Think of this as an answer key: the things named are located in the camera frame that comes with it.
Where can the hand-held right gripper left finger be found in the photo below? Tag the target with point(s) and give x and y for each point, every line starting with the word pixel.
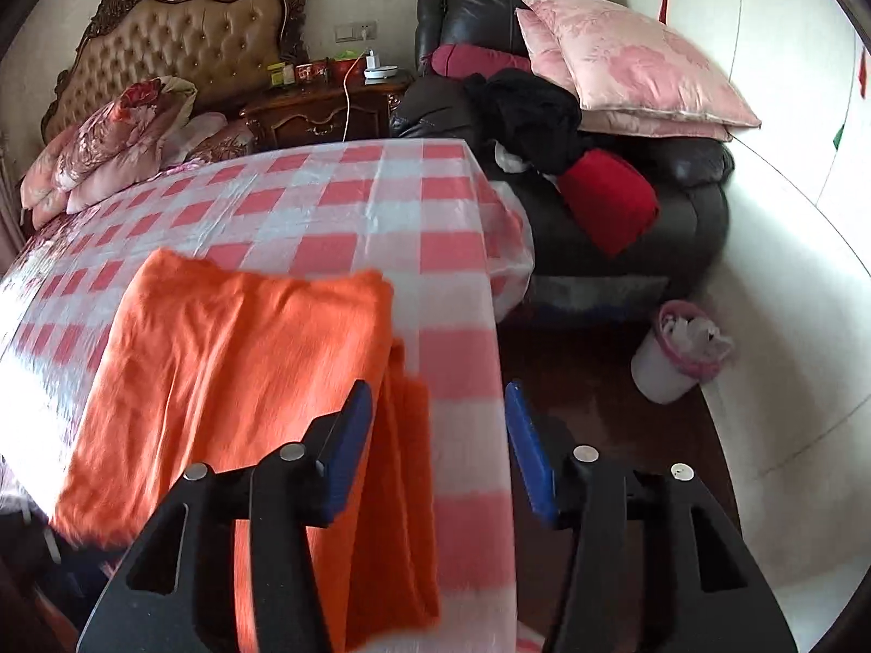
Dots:
pixel 350 449

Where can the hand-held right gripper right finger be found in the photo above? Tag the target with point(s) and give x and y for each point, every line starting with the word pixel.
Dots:
pixel 527 456

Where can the orange towel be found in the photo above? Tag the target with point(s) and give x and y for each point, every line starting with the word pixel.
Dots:
pixel 238 354

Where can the white trash bin pink liner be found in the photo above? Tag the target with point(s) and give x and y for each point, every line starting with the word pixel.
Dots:
pixel 657 367

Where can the black leather sofa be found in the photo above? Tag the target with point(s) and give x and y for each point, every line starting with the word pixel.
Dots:
pixel 680 231

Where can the red cloth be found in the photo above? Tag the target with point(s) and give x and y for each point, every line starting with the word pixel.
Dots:
pixel 612 197

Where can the carved wooden nightstand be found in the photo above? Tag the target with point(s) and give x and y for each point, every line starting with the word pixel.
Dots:
pixel 306 115

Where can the black clothing pile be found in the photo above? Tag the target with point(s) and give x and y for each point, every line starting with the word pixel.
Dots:
pixel 531 115

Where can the pink floral pillow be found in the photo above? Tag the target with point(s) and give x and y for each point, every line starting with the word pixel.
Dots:
pixel 626 61
pixel 653 128

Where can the white bed pillow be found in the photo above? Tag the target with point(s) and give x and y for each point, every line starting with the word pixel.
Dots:
pixel 197 132

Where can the red container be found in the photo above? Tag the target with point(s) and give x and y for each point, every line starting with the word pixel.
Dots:
pixel 347 70

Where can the green box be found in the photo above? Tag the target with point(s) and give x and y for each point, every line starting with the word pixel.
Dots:
pixel 277 73

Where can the brown floral folded quilt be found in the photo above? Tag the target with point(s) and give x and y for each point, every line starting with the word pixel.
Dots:
pixel 129 122

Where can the maroon cushion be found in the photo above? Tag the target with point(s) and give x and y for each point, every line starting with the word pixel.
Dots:
pixel 469 60

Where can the pink folded quilt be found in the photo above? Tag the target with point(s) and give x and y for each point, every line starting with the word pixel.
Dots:
pixel 47 183

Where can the tufted carved wooden headboard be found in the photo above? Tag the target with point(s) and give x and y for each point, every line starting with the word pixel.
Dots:
pixel 184 34

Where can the white wall socket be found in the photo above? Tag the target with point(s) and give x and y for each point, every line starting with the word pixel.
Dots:
pixel 355 32

